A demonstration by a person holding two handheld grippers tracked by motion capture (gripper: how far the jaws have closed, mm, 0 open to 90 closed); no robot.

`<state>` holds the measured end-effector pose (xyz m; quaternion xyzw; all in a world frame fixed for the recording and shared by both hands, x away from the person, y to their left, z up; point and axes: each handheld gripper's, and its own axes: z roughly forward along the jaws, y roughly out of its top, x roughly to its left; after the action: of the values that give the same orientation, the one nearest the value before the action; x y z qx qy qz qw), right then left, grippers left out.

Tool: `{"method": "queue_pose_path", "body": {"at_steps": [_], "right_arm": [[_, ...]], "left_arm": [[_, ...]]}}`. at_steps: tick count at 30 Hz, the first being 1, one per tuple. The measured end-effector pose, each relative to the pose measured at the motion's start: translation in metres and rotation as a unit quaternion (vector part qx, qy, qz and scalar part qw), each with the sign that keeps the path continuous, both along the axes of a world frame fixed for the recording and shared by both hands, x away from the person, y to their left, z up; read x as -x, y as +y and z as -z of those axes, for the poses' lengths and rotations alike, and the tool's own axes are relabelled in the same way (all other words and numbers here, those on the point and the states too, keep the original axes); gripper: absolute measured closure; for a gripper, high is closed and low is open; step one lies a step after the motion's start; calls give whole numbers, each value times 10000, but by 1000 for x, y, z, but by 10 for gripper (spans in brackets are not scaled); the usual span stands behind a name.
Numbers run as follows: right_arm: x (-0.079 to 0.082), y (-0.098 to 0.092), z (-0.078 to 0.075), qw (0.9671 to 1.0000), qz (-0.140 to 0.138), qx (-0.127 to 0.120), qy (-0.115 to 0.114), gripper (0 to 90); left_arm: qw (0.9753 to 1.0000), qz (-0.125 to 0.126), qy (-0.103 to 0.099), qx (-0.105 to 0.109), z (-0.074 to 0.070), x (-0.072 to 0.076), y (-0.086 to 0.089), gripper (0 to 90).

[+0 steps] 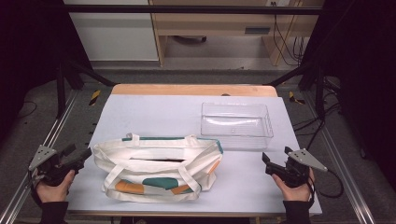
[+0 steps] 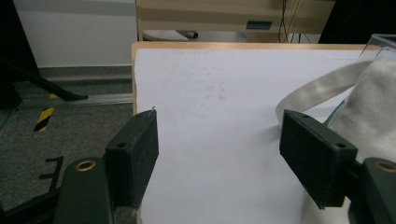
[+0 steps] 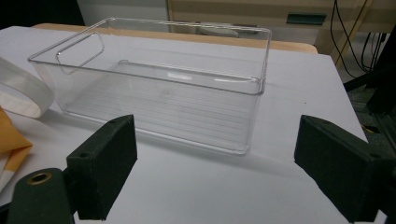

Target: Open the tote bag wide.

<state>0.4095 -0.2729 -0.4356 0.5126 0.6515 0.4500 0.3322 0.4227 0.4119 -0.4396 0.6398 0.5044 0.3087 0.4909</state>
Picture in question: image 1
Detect clear plastic box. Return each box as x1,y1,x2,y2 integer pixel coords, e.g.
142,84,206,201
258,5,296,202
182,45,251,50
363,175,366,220
200,102,275,151

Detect black hanging cables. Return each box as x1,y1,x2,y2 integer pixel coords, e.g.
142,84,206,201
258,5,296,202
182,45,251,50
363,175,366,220
272,1,305,67

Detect black curtain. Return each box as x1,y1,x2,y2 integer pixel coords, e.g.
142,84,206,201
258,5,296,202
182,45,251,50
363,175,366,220
0,0,92,144
298,0,396,183

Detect black horizontal bar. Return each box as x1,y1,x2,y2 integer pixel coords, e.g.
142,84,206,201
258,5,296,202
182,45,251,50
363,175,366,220
62,4,323,16

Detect white cabinet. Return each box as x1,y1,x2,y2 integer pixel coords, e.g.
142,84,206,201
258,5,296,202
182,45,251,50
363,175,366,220
63,0,160,62

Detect wooden table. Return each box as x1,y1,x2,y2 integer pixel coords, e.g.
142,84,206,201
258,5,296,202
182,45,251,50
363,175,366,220
66,83,323,218

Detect white patterned tote bag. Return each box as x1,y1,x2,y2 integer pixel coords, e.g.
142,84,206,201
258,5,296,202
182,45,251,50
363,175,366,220
92,133,224,203

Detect thin black floor cable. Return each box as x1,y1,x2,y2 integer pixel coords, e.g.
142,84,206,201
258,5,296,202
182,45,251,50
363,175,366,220
18,100,38,119

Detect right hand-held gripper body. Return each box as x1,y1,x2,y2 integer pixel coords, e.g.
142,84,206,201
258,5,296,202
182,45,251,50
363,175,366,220
265,147,329,189

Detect black floor cables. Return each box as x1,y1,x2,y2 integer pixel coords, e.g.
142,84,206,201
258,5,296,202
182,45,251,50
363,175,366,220
292,76,343,151

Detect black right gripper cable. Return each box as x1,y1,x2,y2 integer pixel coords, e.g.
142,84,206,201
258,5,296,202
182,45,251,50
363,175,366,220
307,169,345,200

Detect light wooden desk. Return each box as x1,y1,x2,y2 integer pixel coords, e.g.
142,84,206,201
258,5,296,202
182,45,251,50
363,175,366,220
148,0,325,67

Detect white table mat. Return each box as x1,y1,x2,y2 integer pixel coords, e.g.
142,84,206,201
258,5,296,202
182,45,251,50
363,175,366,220
60,94,323,217

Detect black metal stand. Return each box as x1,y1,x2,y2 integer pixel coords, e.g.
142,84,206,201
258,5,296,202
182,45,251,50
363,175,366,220
55,59,117,119
264,60,327,120

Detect person's left hand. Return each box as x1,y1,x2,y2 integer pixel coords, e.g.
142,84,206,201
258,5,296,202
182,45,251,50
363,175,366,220
36,170,76,203

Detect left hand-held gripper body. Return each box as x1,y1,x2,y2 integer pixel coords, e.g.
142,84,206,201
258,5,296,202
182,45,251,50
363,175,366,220
28,145,85,187

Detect aluminium floor rail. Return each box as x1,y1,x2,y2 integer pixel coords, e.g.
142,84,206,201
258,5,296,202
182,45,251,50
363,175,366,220
0,90,79,224
302,90,376,224

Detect person's right hand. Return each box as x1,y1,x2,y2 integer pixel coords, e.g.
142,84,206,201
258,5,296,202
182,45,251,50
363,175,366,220
271,167,316,203

